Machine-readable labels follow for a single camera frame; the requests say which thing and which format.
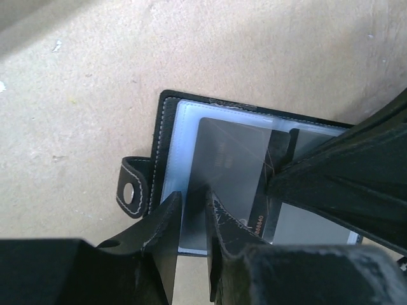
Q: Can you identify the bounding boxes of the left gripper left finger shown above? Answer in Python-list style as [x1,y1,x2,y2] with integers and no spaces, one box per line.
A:
[1,192,182,304]

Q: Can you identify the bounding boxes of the black leather card holder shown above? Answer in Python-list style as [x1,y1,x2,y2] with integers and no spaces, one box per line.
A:
[116,90,362,257]

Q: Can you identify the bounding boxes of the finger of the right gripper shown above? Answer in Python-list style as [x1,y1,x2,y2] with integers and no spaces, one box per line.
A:
[267,91,406,255]

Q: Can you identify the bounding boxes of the dark grey card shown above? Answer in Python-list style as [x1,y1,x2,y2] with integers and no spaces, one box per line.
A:
[180,118,291,252]

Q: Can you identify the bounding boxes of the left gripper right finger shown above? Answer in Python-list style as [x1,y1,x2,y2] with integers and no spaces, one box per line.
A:
[205,191,404,304]

